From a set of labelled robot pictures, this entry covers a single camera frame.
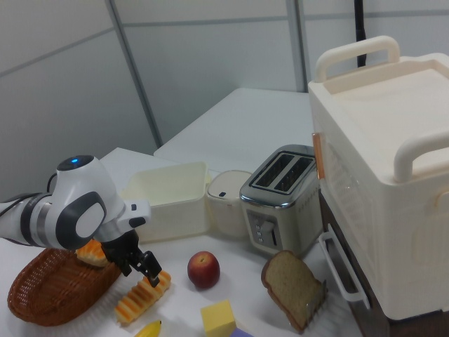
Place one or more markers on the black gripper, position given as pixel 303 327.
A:
pixel 121 247

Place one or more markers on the long striped bread roll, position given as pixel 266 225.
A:
pixel 140 298

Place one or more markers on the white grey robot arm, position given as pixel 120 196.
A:
pixel 70 196

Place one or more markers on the short orange bread roll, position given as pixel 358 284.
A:
pixel 90 254

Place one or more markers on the brown wicker basket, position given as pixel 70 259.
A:
pixel 52 291

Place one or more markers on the brown bread slice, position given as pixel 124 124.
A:
pixel 291 284

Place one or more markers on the cream square plastic container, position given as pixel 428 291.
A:
pixel 172 214

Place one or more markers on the yellow toy banana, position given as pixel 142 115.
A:
pixel 151 330

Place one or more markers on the red apple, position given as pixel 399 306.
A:
pixel 203 270

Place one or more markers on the yellow foam cube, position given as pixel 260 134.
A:
pixel 217 317

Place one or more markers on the small white lidded bin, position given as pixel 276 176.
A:
pixel 226 203

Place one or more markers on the purple foam cube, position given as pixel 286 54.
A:
pixel 241 332

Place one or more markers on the chrome cream toaster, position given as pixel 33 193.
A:
pixel 280 207

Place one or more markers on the cream toy cabinet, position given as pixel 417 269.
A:
pixel 379 175

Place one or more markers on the black vertical pole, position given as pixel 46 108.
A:
pixel 360 31

